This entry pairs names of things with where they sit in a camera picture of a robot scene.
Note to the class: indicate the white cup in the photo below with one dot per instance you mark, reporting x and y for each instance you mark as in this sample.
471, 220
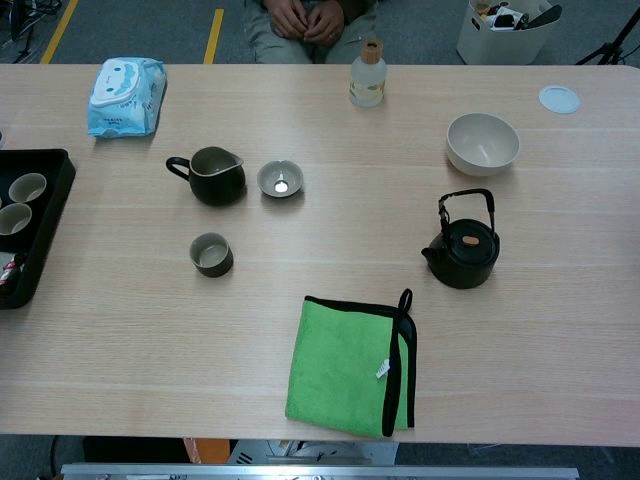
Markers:
27, 187
15, 220

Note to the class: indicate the green cloth with black trim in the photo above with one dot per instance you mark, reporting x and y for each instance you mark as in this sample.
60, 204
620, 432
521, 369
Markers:
340, 370

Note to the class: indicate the blue wet wipes pack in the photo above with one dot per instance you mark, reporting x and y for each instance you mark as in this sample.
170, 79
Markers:
125, 110

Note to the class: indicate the aluminium rail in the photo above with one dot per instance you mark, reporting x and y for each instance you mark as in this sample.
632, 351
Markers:
320, 472

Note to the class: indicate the black tray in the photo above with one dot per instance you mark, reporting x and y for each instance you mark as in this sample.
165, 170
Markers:
50, 225

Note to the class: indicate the orange brown object under table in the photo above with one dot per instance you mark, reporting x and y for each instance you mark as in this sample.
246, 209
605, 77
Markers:
205, 450

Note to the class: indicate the glass bottle with wooden cap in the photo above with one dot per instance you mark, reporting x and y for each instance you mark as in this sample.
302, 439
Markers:
367, 85

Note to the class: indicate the black tripod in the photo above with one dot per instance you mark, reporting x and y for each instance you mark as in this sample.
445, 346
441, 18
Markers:
607, 50

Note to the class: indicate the grey-green teacup upper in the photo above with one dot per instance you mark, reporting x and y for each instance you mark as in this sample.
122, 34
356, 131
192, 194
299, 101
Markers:
267, 180

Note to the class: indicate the seated person in khaki trousers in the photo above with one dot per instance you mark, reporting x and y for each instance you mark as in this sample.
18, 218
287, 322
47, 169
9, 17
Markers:
280, 45

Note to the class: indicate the dark olive cylindrical teacup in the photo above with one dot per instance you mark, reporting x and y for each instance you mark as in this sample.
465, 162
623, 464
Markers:
212, 267

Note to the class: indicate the black equipment stand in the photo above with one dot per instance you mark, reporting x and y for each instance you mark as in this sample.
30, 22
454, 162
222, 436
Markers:
22, 30

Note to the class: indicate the cream white bowl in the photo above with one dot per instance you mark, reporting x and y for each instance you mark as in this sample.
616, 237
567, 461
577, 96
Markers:
480, 167

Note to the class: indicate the white storage bin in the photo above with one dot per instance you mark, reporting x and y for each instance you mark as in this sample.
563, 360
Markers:
500, 45

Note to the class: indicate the red and white snack packet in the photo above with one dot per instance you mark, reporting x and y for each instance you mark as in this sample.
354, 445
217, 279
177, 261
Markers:
10, 272

